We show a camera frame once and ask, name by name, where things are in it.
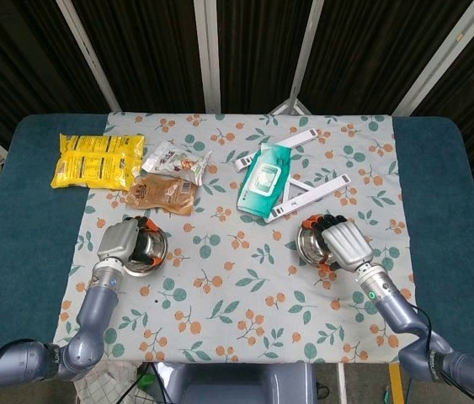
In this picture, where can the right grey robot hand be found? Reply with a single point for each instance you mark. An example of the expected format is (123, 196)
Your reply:
(346, 244)

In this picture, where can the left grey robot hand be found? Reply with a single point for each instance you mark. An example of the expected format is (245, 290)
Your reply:
(116, 242)

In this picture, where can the steel bowl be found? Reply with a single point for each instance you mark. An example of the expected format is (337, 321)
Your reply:
(154, 246)
(310, 246)

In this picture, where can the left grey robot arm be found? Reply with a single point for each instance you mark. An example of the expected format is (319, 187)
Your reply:
(93, 320)

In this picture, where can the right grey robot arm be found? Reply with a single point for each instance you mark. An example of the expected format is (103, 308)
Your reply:
(401, 313)

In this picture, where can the floral tablecloth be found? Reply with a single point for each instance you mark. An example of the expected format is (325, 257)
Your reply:
(236, 303)

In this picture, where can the white folding laptop stand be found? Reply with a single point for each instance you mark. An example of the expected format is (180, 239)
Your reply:
(316, 191)

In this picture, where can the brown spouted sauce pouch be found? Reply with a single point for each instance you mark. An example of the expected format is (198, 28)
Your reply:
(161, 193)

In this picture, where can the yellow food bag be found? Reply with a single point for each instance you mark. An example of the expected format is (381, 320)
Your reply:
(102, 143)
(93, 170)

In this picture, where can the teal table pad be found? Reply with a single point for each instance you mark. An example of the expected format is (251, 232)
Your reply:
(30, 210)

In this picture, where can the white crumpled snack bag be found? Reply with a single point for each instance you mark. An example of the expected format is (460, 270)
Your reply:
(173, 160)

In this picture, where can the teal wet wipes pack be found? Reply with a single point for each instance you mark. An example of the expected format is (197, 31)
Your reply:
(264, 177)

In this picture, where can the white tripod stand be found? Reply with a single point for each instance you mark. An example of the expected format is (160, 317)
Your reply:
(293, 103)

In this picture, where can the grey robot torso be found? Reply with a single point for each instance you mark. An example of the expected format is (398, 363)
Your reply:
(241, 383)

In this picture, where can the dark folding screen white frames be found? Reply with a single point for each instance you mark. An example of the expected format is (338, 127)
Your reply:
(152, 50)

